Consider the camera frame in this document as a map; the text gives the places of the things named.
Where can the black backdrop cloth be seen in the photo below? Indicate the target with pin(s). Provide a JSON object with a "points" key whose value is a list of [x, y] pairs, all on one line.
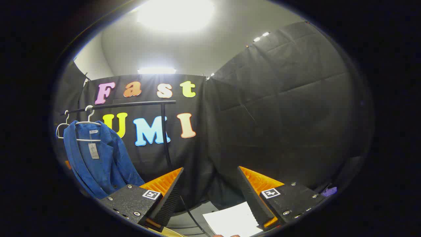
{"points": [[70, 89], [144, 158], [279, 115]]}

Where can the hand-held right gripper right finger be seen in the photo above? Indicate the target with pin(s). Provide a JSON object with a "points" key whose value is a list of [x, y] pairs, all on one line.
{"points": [[253, 200]]}

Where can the black metal clothes rack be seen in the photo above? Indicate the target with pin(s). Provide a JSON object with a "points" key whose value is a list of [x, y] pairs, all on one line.
{"points": [[163, 131]]}

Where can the white clothes hanger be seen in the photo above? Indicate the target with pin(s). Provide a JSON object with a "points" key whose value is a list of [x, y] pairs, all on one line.
{"points": [[61, 126], [88, 122]]}

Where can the purple cloth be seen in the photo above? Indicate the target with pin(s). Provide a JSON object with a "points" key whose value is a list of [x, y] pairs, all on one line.
{"points": [[329, 191]]}

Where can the large ceiling light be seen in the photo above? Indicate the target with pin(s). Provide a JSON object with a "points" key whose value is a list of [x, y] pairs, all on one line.
{"points": [[174, 14]]}

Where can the white sheet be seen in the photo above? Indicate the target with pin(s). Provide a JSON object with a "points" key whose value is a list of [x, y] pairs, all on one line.
{"points": [[230, 220]]}

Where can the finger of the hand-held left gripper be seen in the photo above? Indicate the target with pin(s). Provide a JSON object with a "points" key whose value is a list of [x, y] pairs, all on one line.
{"points": [[67, 165]]}

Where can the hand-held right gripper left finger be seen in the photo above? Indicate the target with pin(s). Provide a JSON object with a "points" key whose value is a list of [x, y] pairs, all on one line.
{"points": [[169, 204]]}

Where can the long ceiling light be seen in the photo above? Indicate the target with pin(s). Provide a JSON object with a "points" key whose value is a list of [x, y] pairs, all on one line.
{"points": [[156, 70]]}

